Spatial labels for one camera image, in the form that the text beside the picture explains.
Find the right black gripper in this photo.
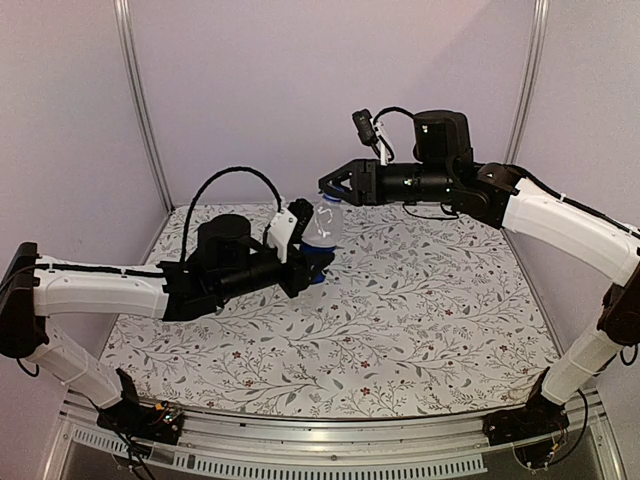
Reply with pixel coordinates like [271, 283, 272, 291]
[318, 158, 454, 206]

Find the blue bottle cap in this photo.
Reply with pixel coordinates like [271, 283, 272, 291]
[322, 192, 342, 203]

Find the clear plastic Pepsi bottle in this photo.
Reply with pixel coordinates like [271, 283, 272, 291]
[291, 197, 344, 309]

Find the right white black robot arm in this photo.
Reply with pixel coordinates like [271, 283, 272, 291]
[318, 110, 639, 436]

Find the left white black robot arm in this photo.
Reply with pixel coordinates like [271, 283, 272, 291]
[1, 211, 335, 434]

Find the floral patterned table mat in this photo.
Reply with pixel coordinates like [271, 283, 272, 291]
[101, 205, 558, 418]

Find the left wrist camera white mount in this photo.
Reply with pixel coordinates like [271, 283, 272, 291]
[263, 197, 314, 264]

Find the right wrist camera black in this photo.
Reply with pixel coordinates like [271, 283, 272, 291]
[351, 109, 395, 166]

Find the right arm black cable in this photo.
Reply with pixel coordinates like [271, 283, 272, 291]
[373, 105, 417, 126]

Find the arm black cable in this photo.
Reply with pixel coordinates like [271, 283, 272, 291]
[180, 166, 285, 264]
[373, 105, 417, 126]

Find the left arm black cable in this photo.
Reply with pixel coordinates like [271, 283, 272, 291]
[180, 166, 285, 264]

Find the right aluminium frame post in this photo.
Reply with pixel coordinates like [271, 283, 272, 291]
[505, 0, 550, 164]

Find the aluminium frame post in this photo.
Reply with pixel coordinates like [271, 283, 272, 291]
[113, 0, 175, 213]
[505, 0, 550, 164]

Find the aluminium front rail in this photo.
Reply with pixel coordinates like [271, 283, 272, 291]
[43, 389, 631, 479]

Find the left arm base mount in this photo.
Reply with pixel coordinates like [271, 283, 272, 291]
[97, 368, 184, 445]

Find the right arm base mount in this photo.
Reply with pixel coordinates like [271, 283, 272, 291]
[482, 398, 570, 469]

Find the left aluminium frame post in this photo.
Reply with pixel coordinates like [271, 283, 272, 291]
[113, 0, 175, 213]

